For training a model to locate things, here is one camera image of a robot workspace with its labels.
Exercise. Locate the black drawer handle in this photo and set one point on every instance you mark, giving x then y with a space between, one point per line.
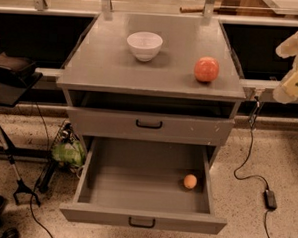
141 223
148 125

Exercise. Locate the small orange fruit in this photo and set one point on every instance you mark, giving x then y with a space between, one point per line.
190 181

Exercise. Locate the closed grey upper drawer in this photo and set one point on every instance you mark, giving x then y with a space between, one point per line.
122 124

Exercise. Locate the grey drawer cabinet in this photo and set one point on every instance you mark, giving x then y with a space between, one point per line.
103 74

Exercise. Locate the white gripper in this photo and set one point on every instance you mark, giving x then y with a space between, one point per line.
288 89

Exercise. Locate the green bag on floor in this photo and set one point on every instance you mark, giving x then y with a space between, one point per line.
67 147

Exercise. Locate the black upper drawer handle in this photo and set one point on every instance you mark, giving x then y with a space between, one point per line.
148 125

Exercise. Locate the wooden stick on shelf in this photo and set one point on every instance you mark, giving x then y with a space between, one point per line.
199 9

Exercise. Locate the black tray on stand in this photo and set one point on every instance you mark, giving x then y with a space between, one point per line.
17 77

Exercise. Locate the open grey middle drawer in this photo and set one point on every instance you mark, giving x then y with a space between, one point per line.
144 179

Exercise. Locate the red apple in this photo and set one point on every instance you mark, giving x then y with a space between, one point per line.
206 69

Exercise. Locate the white ceramic bowl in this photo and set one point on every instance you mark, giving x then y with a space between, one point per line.
144 45

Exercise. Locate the black middle drawer handle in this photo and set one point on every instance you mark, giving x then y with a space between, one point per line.
141 223

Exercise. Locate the black tripod stand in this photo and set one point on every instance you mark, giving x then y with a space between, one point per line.
7 146

